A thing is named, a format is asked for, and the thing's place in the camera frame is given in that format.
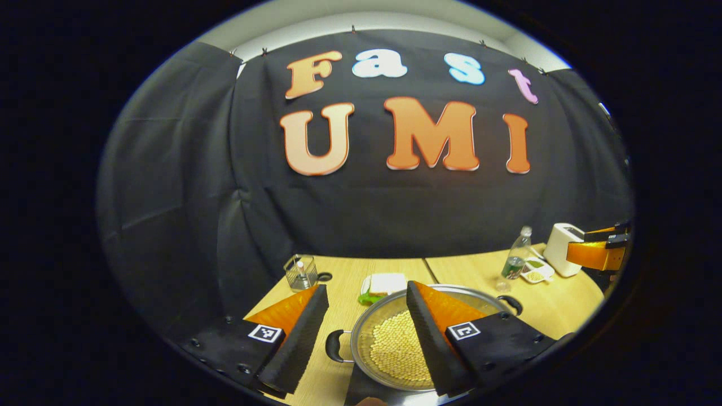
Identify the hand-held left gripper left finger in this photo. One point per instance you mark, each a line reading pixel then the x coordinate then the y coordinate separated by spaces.
pixel 296 349

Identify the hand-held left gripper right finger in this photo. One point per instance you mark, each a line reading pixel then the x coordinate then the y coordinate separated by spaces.
pixel 431 349

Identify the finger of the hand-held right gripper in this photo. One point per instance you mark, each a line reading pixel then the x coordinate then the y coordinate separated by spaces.
pixel 589 255

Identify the black induction cooktop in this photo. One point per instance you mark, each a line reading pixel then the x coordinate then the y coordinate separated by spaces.
pixel 361 390

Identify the pile of soybeans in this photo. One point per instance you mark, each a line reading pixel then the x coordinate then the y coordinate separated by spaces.
pixel 397 344

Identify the white toaster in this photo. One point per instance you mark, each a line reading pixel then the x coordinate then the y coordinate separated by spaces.
pixel 555 248

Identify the white divided tray of beans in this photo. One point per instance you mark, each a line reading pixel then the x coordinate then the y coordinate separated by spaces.
pixel 536 272

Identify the clear plastic water bottle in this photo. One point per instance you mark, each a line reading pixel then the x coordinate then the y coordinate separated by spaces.
pixel 516 259

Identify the black table grommet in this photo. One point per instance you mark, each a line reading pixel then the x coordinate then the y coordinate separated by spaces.
pixel 325 277

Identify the sandwich with lettuce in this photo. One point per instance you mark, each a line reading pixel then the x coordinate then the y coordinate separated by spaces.
pixel 386 283

